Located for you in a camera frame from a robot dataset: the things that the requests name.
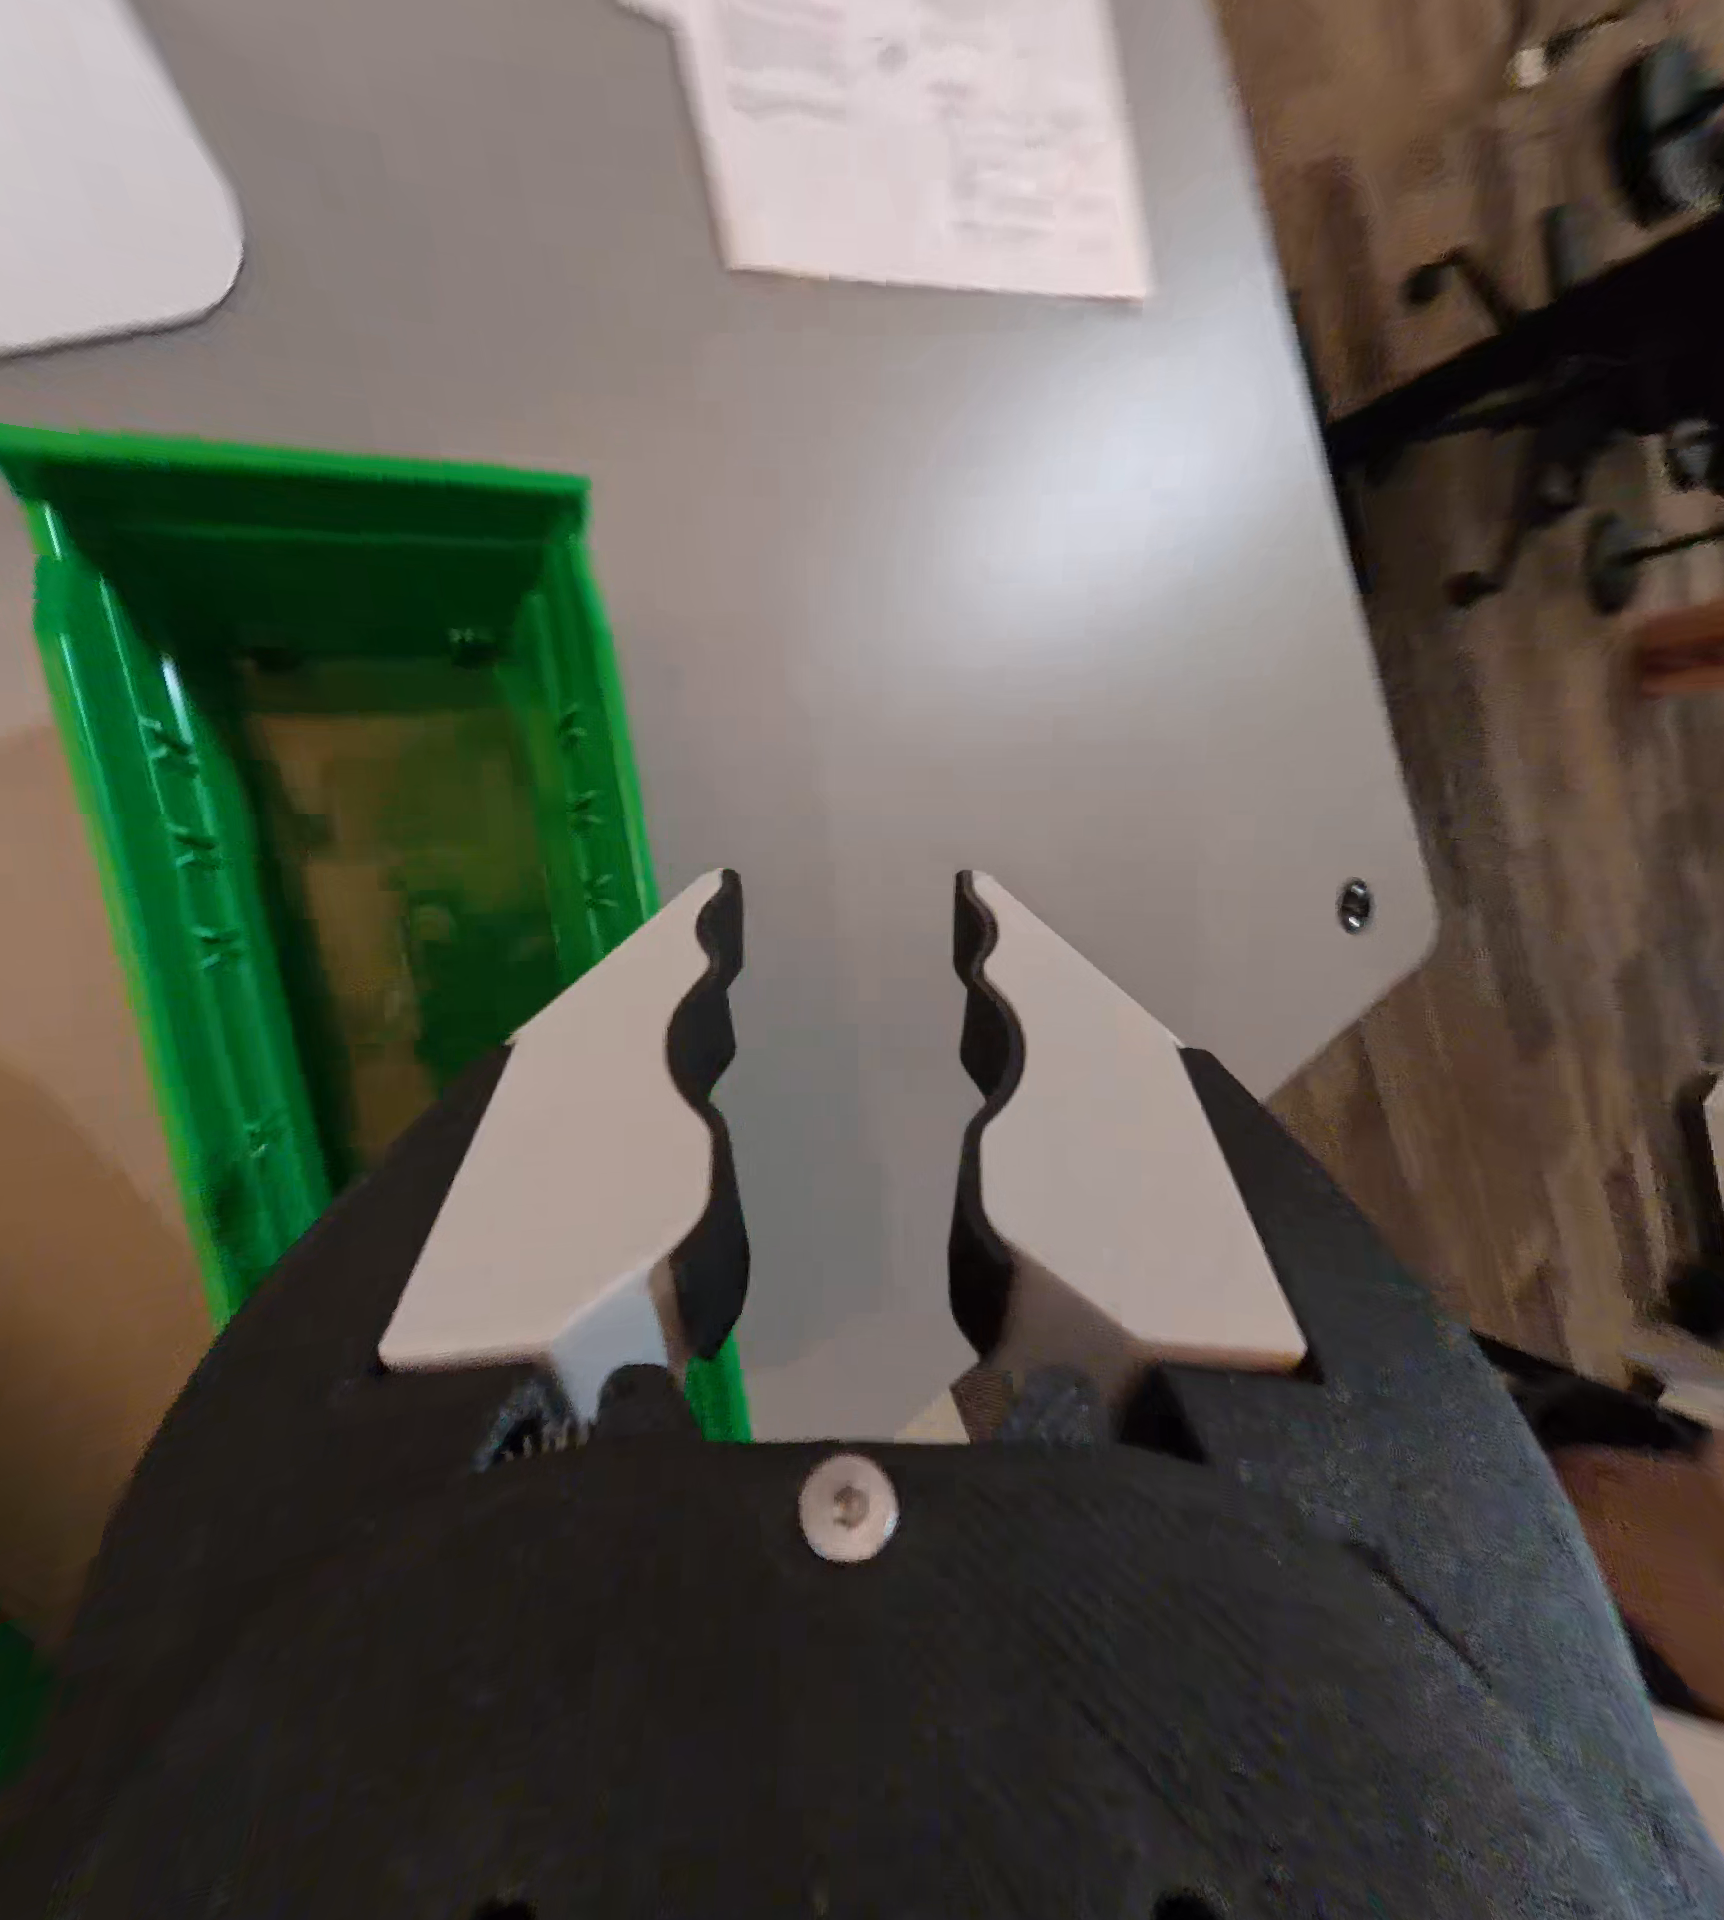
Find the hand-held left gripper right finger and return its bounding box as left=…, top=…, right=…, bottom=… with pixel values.
left=948, top=867, right=1312, bottom=1373

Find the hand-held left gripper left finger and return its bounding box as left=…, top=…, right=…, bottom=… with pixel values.
left=379, top=867, right=753, bottom=1403

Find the narrow green plastic bin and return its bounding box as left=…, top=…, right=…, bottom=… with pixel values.
left=0, top=423, right=753, bottom=1444

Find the black office chair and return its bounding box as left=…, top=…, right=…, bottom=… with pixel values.
left=1318, top=0, right=1724, bottom=609

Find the white printed paper sheet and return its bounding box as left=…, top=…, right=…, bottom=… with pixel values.
left=617, top=0, right=1152, bottom=304

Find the white rounded board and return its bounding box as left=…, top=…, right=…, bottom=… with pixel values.
left=0, top=0, right=247, bottom=374

